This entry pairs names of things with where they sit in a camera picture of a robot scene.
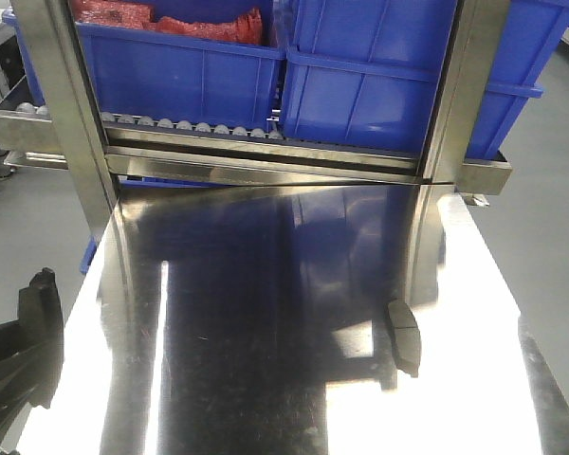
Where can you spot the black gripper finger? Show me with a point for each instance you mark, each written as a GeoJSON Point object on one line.
{"type": "Point", "coordinates": [12, 339]}
{"type": "Point", "coordinates": [29, 376]}

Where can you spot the dark brake pad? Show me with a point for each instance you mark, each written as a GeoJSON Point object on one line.
{"type": "Point", "coordinates": [405, 337]}
{"type": "Point", "coordinates": [41, 317]}

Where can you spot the grey roller conveyor track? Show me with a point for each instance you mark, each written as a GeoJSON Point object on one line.
{"type": "Point", "coordinates": [185, 125]}

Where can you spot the left blue plastic bin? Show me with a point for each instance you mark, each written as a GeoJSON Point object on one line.
{"type": "Point", "coordinates": [162, 75]}

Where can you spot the blue plastic bin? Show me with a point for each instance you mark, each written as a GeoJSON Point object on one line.
{"type": "Point", "coordinates": [162, 75]}
{"type": "Point", "coordinates": [366, 73]}

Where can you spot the red bubble wrap bags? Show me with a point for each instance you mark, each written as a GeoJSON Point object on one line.
{"type": "Point", "coordinates": [246, 29]}

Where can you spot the right blue plastic bin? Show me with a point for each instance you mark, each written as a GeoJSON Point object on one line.
{"type": "Point", "coordinates": [366, 73]}

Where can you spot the stainless steel rack frame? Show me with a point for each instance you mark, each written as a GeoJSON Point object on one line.
{"type": "Point", "coordinates": [72, 136]}

